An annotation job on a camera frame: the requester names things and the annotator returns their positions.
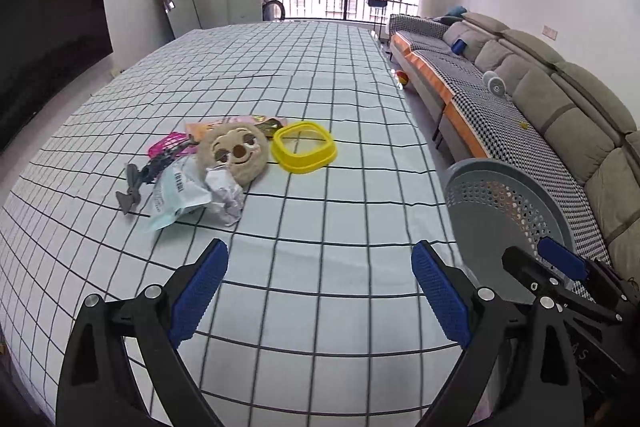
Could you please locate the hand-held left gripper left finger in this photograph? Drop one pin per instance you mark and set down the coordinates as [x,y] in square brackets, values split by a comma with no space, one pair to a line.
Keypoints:
[200,292]

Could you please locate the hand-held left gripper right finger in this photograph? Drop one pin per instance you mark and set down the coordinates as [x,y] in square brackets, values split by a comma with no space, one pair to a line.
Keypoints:
[440,292]

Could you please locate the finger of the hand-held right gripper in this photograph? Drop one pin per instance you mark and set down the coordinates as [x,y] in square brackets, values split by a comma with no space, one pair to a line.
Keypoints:
[560,257]
[522,264]

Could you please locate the grey perforated plastic basket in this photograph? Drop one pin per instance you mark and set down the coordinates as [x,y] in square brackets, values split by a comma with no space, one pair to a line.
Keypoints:
[480,192]

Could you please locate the white teal mask packet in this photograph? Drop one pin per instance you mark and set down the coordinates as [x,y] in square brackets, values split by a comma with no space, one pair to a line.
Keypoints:
[177,192]

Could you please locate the beige sloth face plush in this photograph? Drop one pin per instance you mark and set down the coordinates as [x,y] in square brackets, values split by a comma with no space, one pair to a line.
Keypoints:
[235,152]

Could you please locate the crumpled white paper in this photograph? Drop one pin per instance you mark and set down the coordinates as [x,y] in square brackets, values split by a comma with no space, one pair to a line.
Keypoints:
[225,197]

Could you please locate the grey shark toy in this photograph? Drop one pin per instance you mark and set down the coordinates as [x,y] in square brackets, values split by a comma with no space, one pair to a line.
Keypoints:
[132,187]

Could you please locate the grey fabric sofa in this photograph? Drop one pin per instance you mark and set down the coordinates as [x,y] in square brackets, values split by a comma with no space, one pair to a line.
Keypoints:
[575,107]

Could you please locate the houndstooth sofa cover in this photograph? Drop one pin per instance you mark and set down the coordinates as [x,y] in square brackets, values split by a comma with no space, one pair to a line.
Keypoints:
[490,117]

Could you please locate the pink plastic mesh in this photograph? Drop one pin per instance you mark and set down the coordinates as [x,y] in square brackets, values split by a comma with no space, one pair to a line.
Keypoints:
[165,144]

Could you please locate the pink snack stick packet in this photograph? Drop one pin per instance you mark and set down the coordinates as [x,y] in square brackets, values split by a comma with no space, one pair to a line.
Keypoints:
[200,127]

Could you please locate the green gold snack packet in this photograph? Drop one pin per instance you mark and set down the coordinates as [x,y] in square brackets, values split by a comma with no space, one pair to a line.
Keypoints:
[270,127]

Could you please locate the white small fan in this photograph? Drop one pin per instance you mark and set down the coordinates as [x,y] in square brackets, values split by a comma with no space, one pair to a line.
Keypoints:
[495,84]

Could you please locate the orange yellow ball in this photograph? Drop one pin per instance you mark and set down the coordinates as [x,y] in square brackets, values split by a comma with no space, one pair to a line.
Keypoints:
[402,79]

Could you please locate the blue cup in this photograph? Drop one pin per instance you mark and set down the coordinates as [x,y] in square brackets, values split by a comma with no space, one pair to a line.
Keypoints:
[458,45]

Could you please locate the blue cloth on sofa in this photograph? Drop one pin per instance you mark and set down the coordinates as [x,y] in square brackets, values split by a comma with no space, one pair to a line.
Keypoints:
[456,12]

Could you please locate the grey cabinet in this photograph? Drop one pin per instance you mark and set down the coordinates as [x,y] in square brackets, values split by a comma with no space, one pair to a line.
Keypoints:
[242,4]

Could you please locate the black round hoop object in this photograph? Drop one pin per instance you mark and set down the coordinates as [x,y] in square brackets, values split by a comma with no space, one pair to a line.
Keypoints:
[282,9]

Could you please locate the black television screen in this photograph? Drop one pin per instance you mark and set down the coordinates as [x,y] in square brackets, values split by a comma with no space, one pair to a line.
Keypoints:
[50,37]

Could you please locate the wall socket plate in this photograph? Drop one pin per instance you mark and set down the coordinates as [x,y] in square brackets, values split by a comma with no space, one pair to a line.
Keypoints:
[550,32]

